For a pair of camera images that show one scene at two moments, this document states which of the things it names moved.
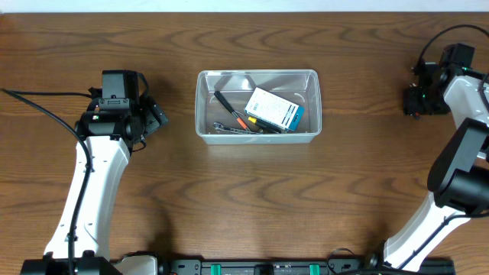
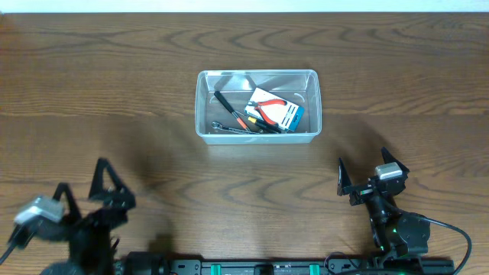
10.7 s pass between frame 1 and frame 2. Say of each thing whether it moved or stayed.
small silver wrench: stayed
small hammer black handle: stayed
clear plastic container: stayed
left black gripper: moved
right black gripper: moved
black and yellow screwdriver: stayed
